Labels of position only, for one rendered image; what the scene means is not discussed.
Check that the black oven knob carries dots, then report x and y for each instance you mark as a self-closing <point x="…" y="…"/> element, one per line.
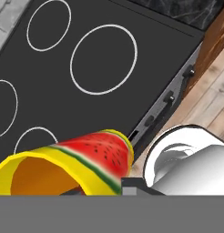
<point x="189" y="72"/>
<point x="149" y="120"/>
<point x="169" y="97"/>

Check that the black hob with white rings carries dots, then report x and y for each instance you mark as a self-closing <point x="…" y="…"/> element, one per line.
<point x="95" y="60"/>

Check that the grey oven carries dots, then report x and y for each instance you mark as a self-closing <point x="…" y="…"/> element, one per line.
<point x="174" y="88"/>

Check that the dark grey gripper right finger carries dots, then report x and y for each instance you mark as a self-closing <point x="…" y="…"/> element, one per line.
<point x="130" y="184"/>

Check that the yellow cup with watermelon print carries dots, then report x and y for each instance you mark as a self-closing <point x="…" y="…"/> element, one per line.
<point x="95" y="157"/>

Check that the brown wooden cupboard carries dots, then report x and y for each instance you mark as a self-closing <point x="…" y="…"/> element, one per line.
<point x="212" y="42"/>

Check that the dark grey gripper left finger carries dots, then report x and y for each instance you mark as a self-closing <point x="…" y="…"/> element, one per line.
<point x="75" y="192"/>

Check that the white rounded object black rim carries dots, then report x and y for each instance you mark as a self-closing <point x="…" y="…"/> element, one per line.
<point x="189" y="164"/>

